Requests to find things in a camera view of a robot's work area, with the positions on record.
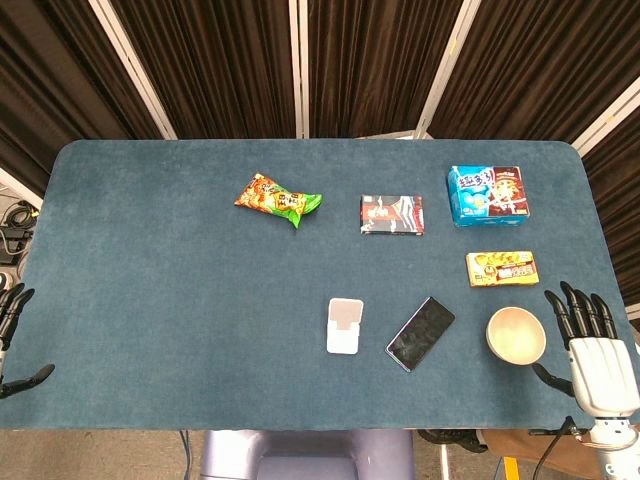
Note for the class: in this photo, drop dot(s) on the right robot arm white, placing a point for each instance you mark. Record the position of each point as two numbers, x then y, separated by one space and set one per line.
617 445

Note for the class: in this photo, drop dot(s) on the blue felt table mat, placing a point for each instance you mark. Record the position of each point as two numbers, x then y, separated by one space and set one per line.
175 310

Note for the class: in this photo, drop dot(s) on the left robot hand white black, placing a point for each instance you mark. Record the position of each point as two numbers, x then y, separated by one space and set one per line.
12 306

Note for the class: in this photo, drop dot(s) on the beige wooden bowl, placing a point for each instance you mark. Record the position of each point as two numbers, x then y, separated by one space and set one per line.
516 334

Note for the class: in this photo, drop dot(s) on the grey robot torso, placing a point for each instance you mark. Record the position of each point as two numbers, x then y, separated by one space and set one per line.
305 455

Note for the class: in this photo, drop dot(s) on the orange green snack bag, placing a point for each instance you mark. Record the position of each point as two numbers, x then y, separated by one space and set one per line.
277 200

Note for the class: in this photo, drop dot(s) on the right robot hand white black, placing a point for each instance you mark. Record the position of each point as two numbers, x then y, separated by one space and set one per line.
602 372

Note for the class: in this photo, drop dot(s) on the black smartphone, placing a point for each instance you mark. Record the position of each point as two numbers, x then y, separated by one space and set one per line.
420 334

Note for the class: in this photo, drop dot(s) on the blue and brown cookie box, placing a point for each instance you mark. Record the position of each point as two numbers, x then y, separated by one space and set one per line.
487 196

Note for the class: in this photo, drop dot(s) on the brown curtain screen panel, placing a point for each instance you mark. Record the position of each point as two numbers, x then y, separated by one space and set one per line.
370 65
45 75
525 65
215 65

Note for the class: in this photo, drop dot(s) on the yellow snack box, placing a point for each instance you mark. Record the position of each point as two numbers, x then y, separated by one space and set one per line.
502 269

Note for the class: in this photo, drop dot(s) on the white phone stand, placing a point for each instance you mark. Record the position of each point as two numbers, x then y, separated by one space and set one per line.
344 327

